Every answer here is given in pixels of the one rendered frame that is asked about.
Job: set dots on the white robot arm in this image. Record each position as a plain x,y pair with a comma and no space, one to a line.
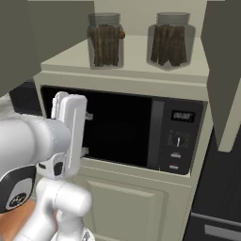
25,141

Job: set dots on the dark appliance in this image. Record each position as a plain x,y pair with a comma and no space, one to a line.
26,100

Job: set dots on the cream cabinet unit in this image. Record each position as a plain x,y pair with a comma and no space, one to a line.
131,77

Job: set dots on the cream lower cupboard door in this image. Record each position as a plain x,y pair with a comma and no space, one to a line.
131,207

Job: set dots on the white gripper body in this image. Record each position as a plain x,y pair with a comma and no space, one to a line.
75,125

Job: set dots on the grey-green cabinet door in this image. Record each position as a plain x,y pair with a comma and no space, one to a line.
224,69
37,37

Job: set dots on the black microwave oven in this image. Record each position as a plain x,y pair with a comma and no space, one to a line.
125,131

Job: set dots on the glass jar of brown sticks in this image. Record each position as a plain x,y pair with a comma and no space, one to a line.
169,44
106,44

